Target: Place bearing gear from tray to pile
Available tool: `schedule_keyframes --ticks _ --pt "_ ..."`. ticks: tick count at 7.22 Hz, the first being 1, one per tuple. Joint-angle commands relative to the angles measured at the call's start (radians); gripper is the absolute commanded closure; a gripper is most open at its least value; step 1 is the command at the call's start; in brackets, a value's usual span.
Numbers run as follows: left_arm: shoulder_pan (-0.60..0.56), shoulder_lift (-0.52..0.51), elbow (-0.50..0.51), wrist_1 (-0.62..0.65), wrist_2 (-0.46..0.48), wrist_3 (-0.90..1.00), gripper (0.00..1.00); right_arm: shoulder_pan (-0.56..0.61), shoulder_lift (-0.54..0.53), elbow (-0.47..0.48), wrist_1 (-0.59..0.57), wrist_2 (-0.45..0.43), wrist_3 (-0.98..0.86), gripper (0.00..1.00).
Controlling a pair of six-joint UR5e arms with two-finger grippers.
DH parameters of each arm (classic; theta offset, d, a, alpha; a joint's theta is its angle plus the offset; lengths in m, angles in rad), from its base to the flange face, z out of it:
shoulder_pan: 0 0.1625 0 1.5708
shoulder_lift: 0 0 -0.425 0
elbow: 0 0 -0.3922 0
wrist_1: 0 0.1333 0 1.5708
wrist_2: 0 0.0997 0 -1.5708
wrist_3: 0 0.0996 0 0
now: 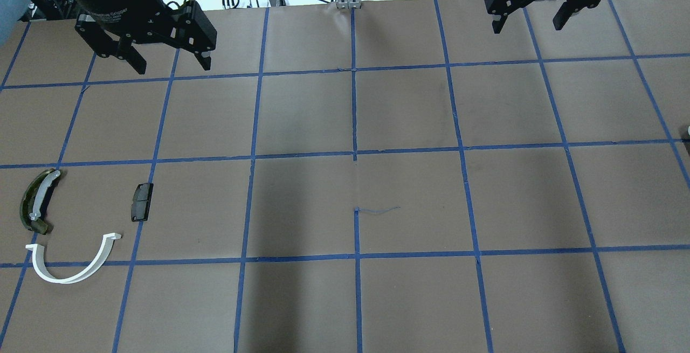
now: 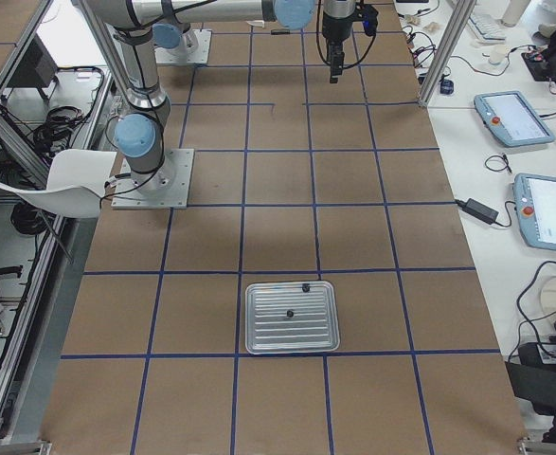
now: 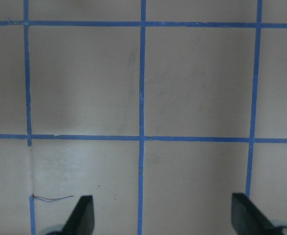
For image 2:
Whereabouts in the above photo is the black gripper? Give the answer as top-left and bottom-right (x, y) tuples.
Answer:
(322, 0), (356, 83)

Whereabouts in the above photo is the silver ribbed metal tray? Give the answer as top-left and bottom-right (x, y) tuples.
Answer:
(245, 281), (340, 355)

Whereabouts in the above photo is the far blue teach pendant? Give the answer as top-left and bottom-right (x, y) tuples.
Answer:
(474, 91), (555, 148)

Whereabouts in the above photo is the blue teach pendant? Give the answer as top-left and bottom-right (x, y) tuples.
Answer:
(512, 173), (556, 251)
(474, 91), (555, 148)

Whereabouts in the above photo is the black power adapter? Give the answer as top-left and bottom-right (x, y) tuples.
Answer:
(456, 198), (498, 225)

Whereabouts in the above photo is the near blue teach pendant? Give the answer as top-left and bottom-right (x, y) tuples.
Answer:
(512, 173), (556, 251)

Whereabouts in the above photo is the white plastic chair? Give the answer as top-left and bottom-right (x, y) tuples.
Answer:
(0, 149), (117, 218)

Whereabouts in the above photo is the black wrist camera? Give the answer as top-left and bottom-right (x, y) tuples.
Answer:
(361, 5), (379, 38)

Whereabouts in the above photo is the aluminium frame post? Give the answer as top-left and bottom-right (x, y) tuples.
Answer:
(418, 0), (475, 107)

